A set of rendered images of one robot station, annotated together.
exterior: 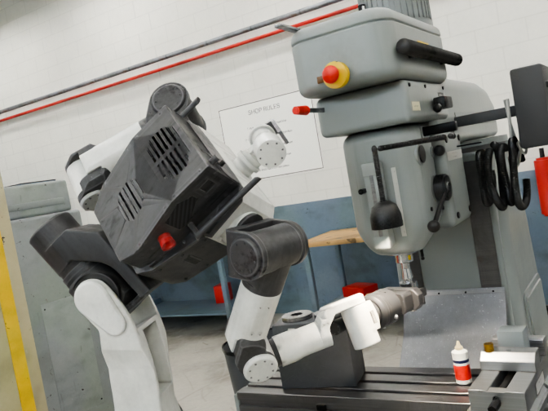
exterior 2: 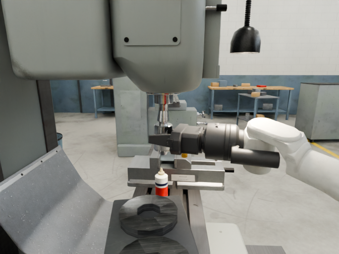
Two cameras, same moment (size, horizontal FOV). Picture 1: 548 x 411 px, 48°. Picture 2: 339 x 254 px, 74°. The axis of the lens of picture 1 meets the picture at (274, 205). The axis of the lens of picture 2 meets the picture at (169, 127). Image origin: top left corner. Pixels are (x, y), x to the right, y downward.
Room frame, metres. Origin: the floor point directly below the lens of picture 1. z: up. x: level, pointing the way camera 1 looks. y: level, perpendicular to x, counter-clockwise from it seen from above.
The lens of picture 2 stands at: (1.84, 0.17, 1.36)
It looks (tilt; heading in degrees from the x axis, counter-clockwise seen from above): 14 degrees down; 241
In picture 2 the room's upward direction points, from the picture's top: straight up
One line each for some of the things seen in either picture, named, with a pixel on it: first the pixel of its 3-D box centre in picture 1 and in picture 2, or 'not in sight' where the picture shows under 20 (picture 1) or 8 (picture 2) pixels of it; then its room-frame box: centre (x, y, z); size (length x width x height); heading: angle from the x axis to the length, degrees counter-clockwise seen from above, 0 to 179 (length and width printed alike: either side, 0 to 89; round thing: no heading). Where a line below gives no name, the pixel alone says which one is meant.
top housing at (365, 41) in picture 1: (373, 59); not in sight; (1.60, -0.32, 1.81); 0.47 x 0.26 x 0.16; 148
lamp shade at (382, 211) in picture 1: (385, 214); (245, 40); (1.39, -0.25, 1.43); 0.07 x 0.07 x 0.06
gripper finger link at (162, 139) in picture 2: not in sight; (160, 140); (1.60, -0.29, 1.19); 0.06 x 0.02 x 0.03; 135
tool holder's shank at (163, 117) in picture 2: (404, 260); (163, 102); (1.58, -0.31, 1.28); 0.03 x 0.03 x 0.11
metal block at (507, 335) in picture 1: (513, 340); (168, 150); (1.46, -0.52, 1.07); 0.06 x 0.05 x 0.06; 55
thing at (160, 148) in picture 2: not in sight; (163, 138); (1.58, -0.31, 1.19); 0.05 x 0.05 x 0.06
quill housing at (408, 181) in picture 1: (393, 189); (161, 19); (1.59, -0.31, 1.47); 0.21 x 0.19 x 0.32; 58
